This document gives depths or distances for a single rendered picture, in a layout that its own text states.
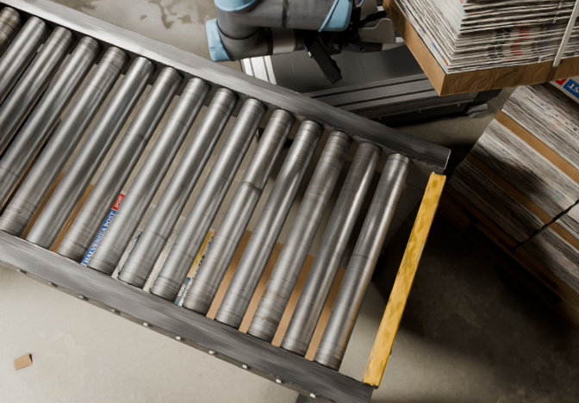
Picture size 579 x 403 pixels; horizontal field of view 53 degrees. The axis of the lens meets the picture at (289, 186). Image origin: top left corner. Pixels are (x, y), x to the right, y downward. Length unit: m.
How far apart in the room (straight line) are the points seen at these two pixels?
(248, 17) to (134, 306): 0.54
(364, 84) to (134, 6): 0.99
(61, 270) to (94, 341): 0.81
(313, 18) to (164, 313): 0.57
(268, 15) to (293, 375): 0.61
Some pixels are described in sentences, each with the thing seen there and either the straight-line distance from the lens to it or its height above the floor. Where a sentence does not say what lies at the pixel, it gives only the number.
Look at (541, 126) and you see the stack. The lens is 1.49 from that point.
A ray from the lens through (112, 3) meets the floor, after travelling 2.48.
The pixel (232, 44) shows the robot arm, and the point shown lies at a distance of 1.03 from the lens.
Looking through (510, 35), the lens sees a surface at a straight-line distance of 0.97.
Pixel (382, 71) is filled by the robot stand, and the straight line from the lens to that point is 2.03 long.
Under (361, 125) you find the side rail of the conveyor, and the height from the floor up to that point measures 0.80.
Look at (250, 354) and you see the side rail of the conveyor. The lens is 1.07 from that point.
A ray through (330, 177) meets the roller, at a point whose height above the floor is 0.80.
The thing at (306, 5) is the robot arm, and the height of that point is 1.13.
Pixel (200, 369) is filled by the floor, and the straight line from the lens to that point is 1.88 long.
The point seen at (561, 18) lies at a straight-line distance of 0.99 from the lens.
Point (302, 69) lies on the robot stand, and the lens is 2.00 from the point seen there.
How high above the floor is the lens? 1.87
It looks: 67 degrees down
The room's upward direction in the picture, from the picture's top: 8 degrees clockwise
